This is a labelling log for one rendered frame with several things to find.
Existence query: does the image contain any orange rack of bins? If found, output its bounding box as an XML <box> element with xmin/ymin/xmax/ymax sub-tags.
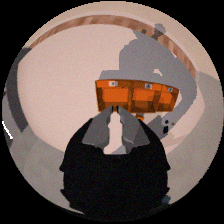
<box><xmin>95</xmin><ymin>79</ymin><xmax>180</xmax><ymax>113</ymax></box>

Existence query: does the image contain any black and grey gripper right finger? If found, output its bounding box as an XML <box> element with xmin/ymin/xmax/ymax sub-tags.
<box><xmin>117</xmin><ymin>105</ymin><xmax>171</xmax><ymax>171</ymax></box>

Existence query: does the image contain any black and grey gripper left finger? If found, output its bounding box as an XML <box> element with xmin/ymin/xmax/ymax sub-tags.
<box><xmin>59</xmin><ymin>105</ymin><xmax>113</xmax><ymax>172</ymax></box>

